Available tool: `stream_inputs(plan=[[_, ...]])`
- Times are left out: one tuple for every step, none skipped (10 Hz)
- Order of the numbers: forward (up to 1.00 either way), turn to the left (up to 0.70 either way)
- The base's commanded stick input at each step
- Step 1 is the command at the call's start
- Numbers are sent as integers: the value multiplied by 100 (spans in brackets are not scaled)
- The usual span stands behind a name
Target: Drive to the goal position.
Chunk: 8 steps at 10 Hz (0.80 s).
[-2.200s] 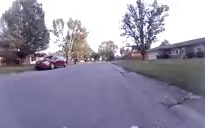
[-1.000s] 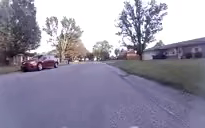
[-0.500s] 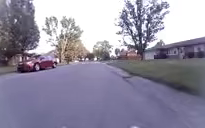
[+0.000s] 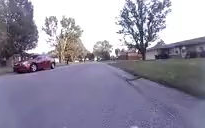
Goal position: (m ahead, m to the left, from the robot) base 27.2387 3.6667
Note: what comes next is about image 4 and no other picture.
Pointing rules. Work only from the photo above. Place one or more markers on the light green tree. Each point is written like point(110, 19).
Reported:
point(65, 40)

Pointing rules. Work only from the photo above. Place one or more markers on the green grass lawn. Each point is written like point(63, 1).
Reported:
point(176, 71)

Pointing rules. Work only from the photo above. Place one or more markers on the low grey house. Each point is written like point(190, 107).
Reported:
point(185, 50)

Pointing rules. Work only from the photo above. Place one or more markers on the grey asphalt road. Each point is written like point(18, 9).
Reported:
point(86, 96)

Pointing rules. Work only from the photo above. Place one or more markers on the grass verge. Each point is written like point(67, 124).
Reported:
point(0, 70)

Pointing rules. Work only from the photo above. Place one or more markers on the tall dark tree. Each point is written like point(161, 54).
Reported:
point(142, 23)

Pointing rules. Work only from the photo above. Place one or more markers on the distant green tree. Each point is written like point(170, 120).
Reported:
point(102, 49)

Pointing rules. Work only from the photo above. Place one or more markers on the red car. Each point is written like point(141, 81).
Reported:
point(35, 63)

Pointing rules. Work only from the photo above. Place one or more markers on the red brick building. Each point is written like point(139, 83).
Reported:
point(130, 55)

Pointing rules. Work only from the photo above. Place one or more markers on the large dark leafy tree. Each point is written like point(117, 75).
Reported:
point(10, 26)

